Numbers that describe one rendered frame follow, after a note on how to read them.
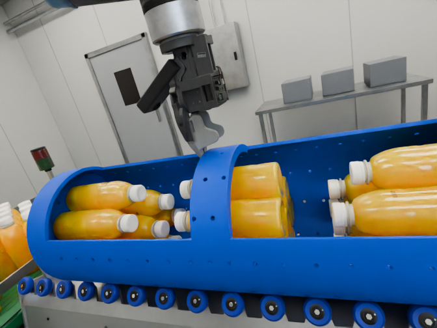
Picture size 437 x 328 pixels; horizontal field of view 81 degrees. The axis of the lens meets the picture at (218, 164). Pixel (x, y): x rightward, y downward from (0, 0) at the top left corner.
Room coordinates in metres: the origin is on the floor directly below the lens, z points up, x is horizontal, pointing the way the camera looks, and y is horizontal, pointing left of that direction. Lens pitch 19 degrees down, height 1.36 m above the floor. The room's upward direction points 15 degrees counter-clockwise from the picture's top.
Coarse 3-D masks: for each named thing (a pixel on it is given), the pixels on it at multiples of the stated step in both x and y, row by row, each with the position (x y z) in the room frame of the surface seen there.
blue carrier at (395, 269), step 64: (384, 128) 0.42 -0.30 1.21; (64, 192) 0.61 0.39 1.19; (192, 192) 0.38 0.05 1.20; (320, 192) 0.52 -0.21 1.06; (64, 256) 0.45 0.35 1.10; (128, 256) 0.39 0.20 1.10; (192, 256) 0.34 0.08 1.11; (256, 256) 0.30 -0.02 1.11; (320, 256) 0.27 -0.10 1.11; (384, 256) 0.24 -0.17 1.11
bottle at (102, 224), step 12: (60, 216) 0.56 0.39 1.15; (72, 216) 0.54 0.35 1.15; (84, 216) 0.53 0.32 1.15; (96, 216) 0.51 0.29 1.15; (108, 216) 0.50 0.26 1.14; (120, 216) 0.50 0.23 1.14; (60, 228) 0.53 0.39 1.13; (72, 228) 0.52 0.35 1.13; (84, 228) 0.51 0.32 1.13; (96, 228) 0.49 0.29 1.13; (108, 228) 0.49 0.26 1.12; (120, 228) 0.49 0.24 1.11
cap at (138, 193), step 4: (132, 188) 0.55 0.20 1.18; (136, 188) 0.54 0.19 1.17; (140, 188) 0.55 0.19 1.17; (144, 188) 0.56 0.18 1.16; (132, 192) 0.54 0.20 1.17; (136, 192) 0.54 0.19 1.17; (140, 192) 0.55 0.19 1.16; (144, 192) 0.56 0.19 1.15; (132, 196) 0.54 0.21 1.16; (136, 196) 0.53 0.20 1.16; (140, 196) 0.54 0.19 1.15; (144, 196) 0.56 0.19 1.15; (136, 200) 0.54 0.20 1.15; (140, 200) 0.54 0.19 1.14
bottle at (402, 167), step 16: (432, 144) 0.34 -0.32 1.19; (384, 160) 0.35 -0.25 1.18; (400, 160) 0.34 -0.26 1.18; (416, 160) 0.33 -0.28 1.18; (432, 160) 0.32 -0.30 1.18; (368, 176) 0.36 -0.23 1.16; (384, 176) 0.34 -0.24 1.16; (400, 176) 0.33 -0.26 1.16; (416, 176) 0.32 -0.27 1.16; (432, 176) 0.31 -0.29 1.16
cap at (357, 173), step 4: (352, 164) 0.38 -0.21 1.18; (356, 164) 0.38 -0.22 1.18; (360, 164) 0.37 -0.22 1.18; (352, 168) 0.37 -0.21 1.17; (356, 168) 0.37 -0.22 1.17; (360, 168) 0.37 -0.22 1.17; (352, 172) 0.37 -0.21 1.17; (356, 172) 0.37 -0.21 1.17; (360, 172) 0.36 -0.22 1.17; (364, 172) 0.36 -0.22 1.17; (352, 176) 0.37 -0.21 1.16; (356, 176) 0.37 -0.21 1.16; (360, 176) 0.36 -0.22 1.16; (364, 176) 0.36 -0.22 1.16; (352, 180) 0.37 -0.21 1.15; (356, 180) 0.37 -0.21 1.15; (360, 180) 0.36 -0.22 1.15; (364, 180) 0.36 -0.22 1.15; (352, 184) 0.38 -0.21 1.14; (356, 184) 0.37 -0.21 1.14
